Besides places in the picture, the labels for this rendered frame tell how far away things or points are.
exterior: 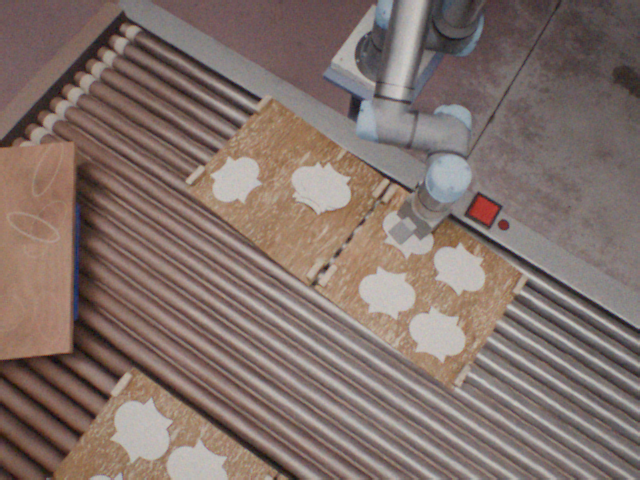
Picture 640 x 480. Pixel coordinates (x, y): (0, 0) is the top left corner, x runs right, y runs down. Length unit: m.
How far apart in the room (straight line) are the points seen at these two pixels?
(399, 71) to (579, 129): 1.92
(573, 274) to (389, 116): 0.70
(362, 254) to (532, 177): 1.47
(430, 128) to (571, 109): 1.90
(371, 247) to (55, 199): 0.76
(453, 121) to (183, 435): 0.89
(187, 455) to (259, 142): 0.78
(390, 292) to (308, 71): 1.60
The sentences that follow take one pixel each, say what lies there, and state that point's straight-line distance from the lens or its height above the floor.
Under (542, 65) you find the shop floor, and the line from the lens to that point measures 2.88.
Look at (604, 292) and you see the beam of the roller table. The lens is 1.42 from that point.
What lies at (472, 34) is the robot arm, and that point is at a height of 1.11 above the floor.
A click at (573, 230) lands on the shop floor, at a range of 2.53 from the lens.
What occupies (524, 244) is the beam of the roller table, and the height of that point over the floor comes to 0.92.
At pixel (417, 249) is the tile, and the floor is 0.94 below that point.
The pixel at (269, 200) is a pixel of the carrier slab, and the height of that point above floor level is 0.94.
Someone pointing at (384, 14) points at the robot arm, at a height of 1.12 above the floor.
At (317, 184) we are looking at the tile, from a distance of 1.23.
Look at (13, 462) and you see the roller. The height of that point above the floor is 0.92.
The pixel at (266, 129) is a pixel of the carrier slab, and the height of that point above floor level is 0.94.
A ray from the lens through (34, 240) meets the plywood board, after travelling 1.26.
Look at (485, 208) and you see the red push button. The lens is 1.33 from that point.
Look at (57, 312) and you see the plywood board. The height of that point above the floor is 1.04.
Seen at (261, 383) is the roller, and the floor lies 0.92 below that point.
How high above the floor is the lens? 2.10
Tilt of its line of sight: 74 degrees down
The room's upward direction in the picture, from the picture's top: 5 degrees clockwise
